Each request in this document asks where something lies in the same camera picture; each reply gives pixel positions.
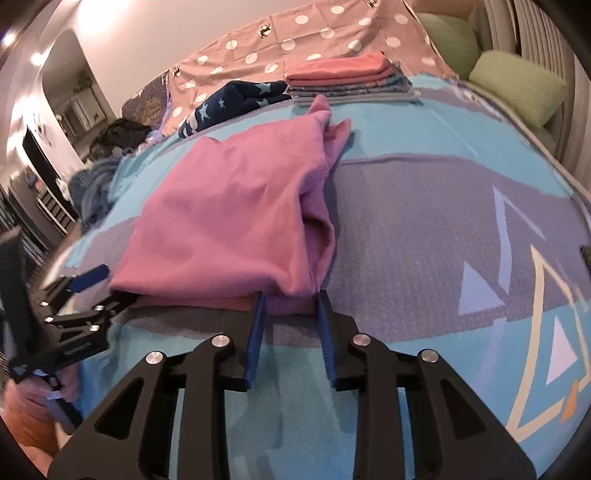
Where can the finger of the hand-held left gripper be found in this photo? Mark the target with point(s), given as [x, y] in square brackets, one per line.
[92, 277]
[99, 309]

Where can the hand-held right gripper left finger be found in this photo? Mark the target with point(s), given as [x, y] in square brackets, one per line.
[256, 332]

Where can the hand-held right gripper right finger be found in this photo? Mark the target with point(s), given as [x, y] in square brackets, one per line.
[325, 332]

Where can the pink garment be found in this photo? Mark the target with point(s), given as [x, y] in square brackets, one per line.
[231, 207]

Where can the person's left forearm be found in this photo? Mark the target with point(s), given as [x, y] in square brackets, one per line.
[32, 457]

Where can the stack of grey folded clothes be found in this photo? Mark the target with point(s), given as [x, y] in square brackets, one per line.
[355, 90]

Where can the person's left hand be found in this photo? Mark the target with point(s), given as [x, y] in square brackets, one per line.
[68, 384]

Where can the white shelf unit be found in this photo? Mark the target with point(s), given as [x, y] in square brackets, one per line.
[55, 210]

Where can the blue denim cloth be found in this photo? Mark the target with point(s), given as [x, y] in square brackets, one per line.
[94, 189]

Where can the dark cabinet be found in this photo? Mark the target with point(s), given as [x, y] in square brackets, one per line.
[23, 217]

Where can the black television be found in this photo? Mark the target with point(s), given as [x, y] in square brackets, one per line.
[39, 157]

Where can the blue geometric print blanket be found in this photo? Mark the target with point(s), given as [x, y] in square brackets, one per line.
[415, 230]

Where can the black bag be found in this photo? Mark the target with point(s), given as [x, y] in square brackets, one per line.
[117, 136]

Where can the brown patterned bed board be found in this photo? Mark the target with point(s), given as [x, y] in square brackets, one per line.
[145, 104]

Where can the navy star print garment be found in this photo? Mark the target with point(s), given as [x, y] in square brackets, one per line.
[231, 101]

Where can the coral folded garment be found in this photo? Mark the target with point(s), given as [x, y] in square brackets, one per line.
[341, 68]

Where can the pink polka dot blanket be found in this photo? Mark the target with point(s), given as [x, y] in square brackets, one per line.
[295, 41]

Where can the green pillow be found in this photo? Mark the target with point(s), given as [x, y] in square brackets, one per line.
[517, 85]
[445, 41]

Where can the wooden headboard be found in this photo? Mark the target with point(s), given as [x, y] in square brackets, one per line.
[445, 7]

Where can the white pleated curtain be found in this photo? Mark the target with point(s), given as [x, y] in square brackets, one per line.
[545, 41]

